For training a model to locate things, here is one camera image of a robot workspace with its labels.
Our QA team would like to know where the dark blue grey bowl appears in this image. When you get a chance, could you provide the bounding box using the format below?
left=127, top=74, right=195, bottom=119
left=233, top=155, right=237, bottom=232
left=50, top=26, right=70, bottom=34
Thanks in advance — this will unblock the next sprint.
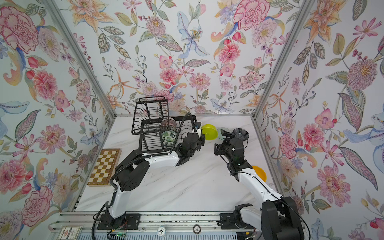
left=233, top=128, right=250, bottom=141

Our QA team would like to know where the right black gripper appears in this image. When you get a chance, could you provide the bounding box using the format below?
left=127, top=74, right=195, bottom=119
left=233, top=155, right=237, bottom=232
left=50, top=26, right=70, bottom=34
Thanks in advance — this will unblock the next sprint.
left=215, top=129, right=237, bottom=166

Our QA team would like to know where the lime green bowl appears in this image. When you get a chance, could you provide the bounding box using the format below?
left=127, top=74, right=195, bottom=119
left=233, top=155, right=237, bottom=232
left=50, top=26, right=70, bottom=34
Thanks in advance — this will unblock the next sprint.
left=202, top=124, right=219, bottom=141

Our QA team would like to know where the black wire dish rack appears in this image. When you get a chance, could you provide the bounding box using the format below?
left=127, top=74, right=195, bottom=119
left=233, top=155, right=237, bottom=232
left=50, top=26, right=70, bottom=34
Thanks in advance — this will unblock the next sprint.
left=132, top=97, right=202, bottom=153

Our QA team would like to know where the left black corrugated cable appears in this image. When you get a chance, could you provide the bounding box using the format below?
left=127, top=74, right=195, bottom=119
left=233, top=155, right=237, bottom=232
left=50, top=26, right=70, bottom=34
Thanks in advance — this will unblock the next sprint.
left=109, top=112, right=197, bottom=190

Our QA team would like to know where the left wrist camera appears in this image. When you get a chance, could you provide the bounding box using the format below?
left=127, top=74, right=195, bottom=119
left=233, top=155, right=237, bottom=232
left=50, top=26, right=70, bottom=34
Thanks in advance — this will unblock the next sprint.
left=194, top=121, right=202, bottom=130

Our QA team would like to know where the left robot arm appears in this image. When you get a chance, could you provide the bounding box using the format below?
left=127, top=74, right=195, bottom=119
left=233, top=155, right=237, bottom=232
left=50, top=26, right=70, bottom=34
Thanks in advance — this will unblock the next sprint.
left=107, top=133, right=206, bottom=220

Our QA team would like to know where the black white patterned bowl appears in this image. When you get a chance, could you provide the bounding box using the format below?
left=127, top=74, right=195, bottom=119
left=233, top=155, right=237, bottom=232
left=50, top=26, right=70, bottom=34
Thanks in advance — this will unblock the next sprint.
left=164, top=126, right=178, bottom=134

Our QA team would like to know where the pale celadon bowl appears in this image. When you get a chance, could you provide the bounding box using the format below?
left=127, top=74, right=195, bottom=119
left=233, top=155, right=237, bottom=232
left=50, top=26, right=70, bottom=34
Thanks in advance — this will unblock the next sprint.
left=217, top=128, right=232, bottom=140

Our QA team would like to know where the green leaf pattern bowl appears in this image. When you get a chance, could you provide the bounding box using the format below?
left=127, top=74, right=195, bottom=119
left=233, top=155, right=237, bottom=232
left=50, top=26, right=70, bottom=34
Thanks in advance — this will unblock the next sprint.
left=162, top=130, right=177, bottom=147

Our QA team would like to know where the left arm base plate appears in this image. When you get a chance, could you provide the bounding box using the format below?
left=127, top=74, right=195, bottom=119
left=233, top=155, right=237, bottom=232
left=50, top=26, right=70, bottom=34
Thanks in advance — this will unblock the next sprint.
left=97, top=213, right=141, bottom=230

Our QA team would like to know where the yellow bowl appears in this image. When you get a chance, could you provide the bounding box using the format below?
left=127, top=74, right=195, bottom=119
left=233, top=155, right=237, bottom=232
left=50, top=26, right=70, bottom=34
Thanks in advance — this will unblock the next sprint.
left=253, top=166, right=267, bottom=183

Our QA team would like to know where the wooden chessboard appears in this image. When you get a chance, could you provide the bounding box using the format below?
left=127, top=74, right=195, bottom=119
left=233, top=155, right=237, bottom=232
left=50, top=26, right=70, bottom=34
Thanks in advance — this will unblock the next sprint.
left=87, top=149, right=121, bottom=187

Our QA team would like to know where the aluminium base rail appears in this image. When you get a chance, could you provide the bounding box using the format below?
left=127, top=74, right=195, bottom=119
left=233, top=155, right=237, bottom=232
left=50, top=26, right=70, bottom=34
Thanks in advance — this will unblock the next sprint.
left=47, top=210, right=310, bottom=240

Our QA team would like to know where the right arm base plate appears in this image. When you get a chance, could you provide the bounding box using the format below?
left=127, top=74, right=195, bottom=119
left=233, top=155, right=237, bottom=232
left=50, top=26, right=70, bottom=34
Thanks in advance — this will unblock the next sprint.
left=217, top=212, right=262, bottom=230

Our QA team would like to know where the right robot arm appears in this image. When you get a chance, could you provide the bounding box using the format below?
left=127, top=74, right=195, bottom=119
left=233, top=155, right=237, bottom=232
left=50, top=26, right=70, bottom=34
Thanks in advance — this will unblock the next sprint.
left=214, top=138, right=305, bottom=240

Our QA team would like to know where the pink striped bowl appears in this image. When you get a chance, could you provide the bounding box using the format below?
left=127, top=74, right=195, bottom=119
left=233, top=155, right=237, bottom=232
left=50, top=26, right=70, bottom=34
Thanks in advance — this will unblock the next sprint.
left=161, top=118, right=177, bottom=130

